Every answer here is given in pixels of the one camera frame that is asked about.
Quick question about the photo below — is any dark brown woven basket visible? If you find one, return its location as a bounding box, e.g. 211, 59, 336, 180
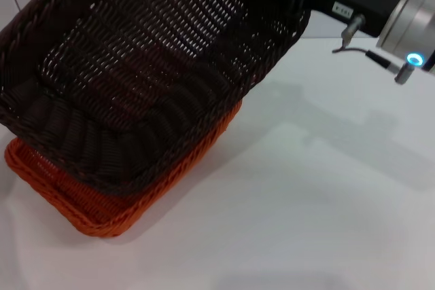
0, 0, 312, 199

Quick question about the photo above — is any orange woven basket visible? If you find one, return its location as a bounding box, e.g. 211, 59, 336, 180
3, 98, 244, 238

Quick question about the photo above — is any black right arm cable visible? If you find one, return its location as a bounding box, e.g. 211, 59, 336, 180
332, 14, 417, 84

